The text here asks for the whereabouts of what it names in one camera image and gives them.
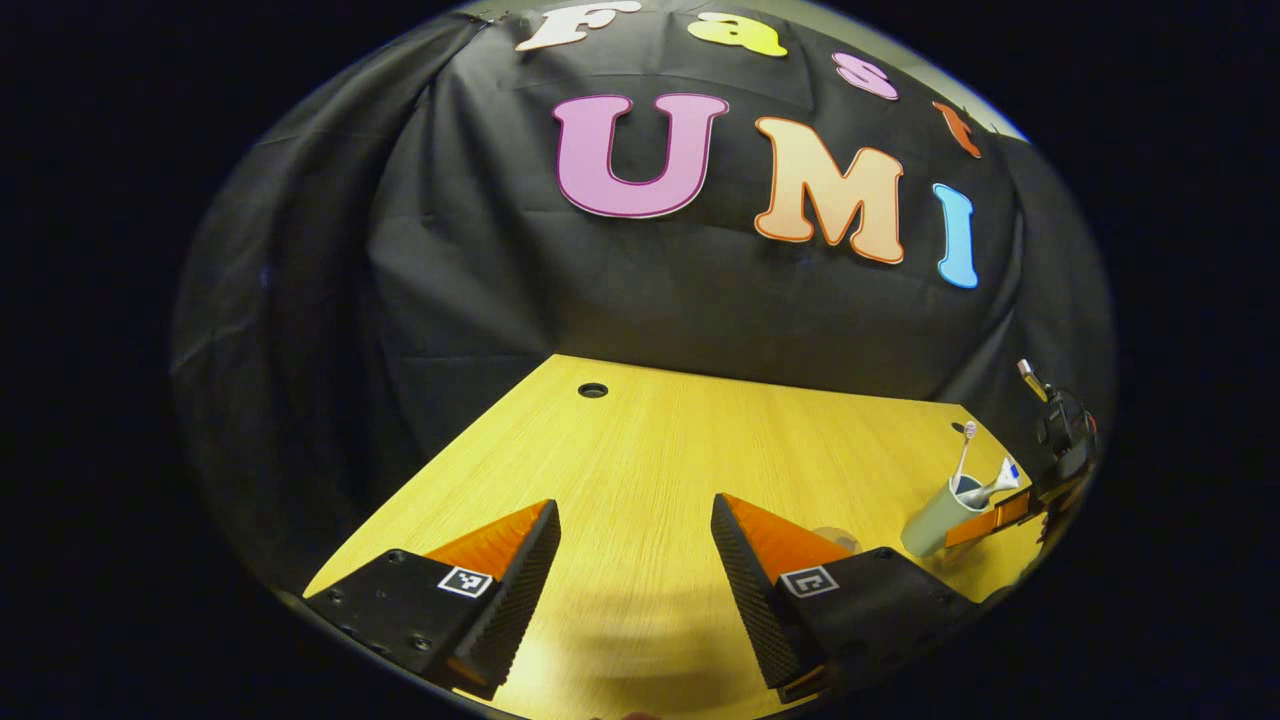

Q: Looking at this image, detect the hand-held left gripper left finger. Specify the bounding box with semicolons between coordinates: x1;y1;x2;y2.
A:
303;499;563;701

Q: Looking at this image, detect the white toothbrush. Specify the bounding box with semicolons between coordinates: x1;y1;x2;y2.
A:
950;421;979;493

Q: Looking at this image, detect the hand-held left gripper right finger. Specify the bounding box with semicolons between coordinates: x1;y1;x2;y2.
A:
710;492;986;703

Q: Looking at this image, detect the wooden desktop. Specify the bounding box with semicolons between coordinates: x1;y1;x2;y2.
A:
303;354;1046;719

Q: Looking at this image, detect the pale green cup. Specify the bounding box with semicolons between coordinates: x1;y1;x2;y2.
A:
900;475;991;559

